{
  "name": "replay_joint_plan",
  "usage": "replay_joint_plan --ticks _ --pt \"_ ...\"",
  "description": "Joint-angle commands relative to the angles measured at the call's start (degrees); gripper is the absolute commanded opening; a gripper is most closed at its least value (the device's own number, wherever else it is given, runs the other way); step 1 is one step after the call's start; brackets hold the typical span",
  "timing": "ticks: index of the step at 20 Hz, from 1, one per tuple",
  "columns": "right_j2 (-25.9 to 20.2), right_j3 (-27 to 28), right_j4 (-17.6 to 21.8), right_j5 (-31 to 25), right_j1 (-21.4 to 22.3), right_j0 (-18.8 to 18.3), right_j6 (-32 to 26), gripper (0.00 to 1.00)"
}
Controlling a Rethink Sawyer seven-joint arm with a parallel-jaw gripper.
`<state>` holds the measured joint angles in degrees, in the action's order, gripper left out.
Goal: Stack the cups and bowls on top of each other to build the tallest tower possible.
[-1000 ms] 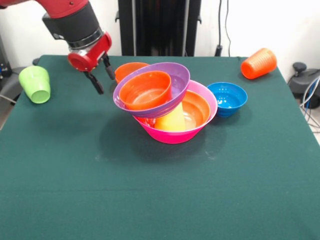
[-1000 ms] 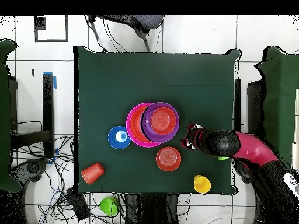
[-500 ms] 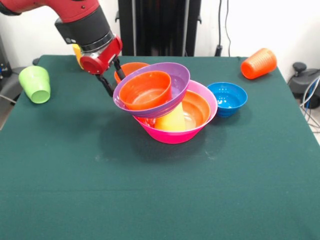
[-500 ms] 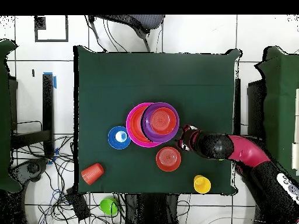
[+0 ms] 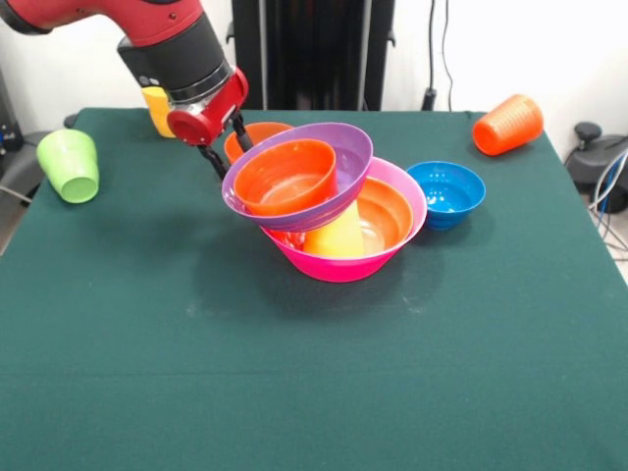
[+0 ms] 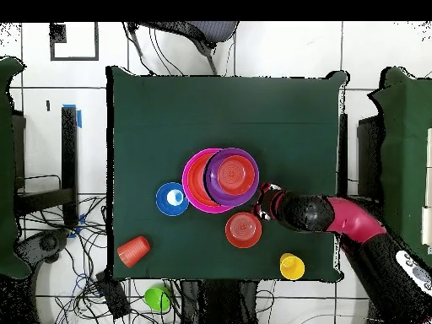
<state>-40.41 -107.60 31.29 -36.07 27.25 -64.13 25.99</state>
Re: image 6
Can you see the small orange plastic bowl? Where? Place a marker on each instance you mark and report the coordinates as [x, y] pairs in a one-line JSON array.
[[243, 230], [236, 175]]

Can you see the purple plastic bowl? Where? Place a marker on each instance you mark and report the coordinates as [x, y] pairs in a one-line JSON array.
[[211, 182]]

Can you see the large orange plastic bowl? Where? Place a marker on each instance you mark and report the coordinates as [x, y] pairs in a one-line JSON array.
[[195, 182]]

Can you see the large pink plastic bowl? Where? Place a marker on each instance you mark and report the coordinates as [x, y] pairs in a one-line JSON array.
[[185, 179]]

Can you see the blue plastic bowl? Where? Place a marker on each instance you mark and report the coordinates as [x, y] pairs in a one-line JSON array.
[[165, 207]]

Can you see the orange plastic cup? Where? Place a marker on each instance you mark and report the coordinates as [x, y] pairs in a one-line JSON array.
[[133, 251]]

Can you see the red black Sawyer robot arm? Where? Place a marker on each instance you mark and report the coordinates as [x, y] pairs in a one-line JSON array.
[[351, 219]]

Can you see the yellow plastic cup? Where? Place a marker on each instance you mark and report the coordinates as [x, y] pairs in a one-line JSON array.
[[292, 268]]

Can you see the dark green table cloth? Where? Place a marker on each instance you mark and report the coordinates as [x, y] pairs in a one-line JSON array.
[[219, 108]]

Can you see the dark green side cloth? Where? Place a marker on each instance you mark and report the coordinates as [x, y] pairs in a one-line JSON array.
[[405, 152], [6, 168]]

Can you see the green plastic cup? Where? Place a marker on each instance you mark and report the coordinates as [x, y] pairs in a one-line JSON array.
[[155, 298]]

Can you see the grey office chair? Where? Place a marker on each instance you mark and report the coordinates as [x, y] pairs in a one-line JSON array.
[[209, 32]]

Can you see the black floor box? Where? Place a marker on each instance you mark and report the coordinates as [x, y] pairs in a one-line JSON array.
[[113, 297]]

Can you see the black chair base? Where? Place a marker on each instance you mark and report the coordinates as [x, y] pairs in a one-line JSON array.
[[47, 243]]

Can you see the black metal post frame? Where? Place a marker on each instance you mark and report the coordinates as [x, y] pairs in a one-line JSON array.
[[70, 152]]

